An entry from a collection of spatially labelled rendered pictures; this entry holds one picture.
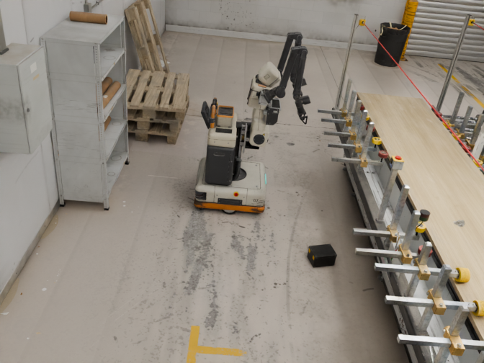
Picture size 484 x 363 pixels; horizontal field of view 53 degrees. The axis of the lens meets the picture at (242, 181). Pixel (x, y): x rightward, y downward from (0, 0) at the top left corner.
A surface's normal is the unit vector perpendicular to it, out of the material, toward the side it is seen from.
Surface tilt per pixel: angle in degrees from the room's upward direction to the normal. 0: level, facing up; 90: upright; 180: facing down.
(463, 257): 0
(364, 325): 0
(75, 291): 0
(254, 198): 90
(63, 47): 90
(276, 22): 90
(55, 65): 90
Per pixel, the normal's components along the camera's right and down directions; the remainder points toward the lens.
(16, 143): -0.02, 0.52
